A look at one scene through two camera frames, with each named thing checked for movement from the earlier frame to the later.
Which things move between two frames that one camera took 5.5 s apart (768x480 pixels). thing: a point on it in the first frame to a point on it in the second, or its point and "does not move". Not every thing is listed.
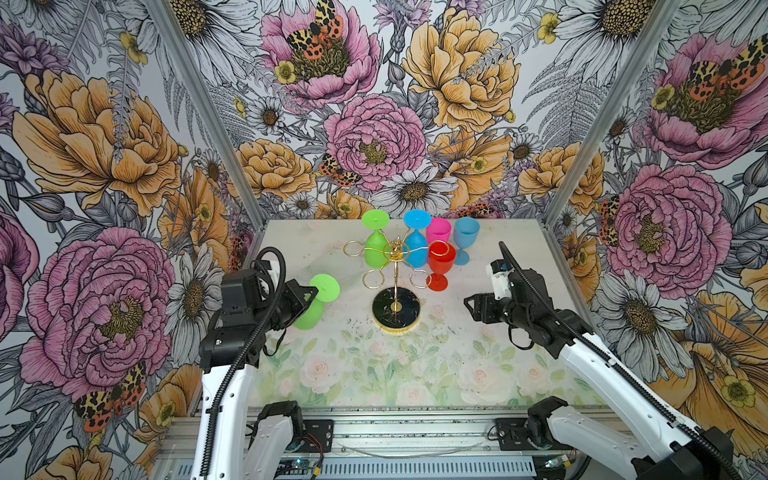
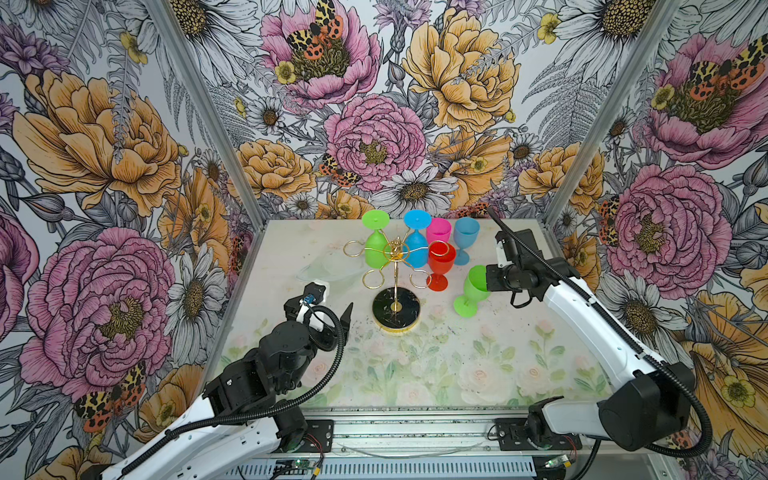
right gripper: [482, 301] to [493, 281]
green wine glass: [377, 249] does not move
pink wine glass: [439, 229] does not move
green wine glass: [328, 291] to [475, 289]
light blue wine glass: [465, 233] does not move
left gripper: [295, 292] to [330, 339]
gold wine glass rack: [396, 308] does not move
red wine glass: [441, 256] does not move
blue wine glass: [415, 245] does not move
